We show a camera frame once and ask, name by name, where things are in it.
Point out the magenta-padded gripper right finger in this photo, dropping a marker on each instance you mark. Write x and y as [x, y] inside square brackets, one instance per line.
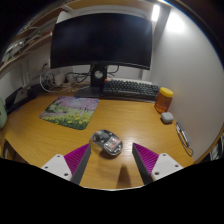
[163, 165]

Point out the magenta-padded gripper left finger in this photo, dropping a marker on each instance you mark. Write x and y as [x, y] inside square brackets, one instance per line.
[59, 165]

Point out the orange jar with yellow lid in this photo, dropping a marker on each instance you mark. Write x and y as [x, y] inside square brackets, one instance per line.
[163, 101]

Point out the pale green object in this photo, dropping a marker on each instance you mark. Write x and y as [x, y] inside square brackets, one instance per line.
[2, 113]

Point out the bright ceiling light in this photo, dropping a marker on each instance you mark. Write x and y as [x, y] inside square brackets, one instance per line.
[155, 12]

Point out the pens beside wall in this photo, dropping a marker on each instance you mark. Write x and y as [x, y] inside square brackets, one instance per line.
[182, 135]

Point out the white power strip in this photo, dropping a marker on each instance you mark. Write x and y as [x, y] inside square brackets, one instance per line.
[59, 79]

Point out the wooden wall shelf unit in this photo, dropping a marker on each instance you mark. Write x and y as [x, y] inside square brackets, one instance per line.
[25, 41]

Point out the black stand with silver device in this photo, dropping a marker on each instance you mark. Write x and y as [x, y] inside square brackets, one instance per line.
[20, 96]

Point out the transparent computer mouse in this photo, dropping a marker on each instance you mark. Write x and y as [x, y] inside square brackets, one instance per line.
[107, 142]

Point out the black keyboard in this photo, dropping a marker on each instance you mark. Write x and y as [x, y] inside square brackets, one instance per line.
[131, 88]

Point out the floral print mouse pad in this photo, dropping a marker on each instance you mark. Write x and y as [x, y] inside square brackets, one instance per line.
[70, 111]

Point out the black curved monitor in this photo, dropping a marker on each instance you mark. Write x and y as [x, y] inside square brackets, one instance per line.
[100, 38]

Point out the small grey earbuds case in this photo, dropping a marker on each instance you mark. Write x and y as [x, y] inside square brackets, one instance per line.
[167, 117]

